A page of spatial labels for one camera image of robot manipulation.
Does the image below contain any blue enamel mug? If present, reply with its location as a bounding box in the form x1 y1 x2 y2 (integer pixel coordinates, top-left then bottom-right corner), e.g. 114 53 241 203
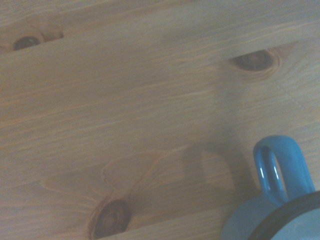
219 135 320 240

